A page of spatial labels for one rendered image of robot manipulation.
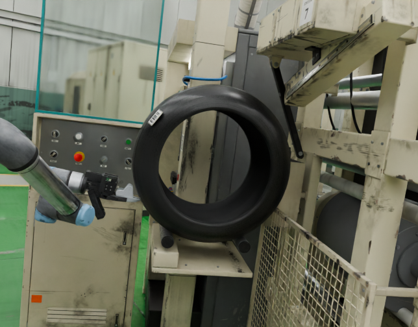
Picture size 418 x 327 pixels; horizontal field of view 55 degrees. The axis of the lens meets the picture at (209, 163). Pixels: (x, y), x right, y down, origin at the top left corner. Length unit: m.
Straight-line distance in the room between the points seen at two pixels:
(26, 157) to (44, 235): 1.00
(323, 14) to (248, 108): 0.39
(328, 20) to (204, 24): 0.68
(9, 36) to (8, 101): 1.44
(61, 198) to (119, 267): 0.90
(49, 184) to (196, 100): 0.53
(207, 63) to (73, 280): 1.26
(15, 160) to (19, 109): 9.09
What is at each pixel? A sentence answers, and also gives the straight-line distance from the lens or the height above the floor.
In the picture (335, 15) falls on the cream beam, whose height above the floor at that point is 1.68.
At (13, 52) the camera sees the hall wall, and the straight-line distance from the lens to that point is 10.33.
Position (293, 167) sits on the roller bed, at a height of 1.17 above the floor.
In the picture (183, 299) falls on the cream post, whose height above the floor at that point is 0.51.
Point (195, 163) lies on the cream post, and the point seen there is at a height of 1.14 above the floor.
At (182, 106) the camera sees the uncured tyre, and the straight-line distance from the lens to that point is 1.35.
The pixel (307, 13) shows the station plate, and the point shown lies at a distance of 1.28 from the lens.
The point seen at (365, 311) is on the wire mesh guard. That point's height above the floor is 0.93.
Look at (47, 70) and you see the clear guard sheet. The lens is 2.07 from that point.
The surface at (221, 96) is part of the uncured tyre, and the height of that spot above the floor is 1.43.
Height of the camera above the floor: 1.36
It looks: 7 degrees down
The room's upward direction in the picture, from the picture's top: 7 degrees clockwise
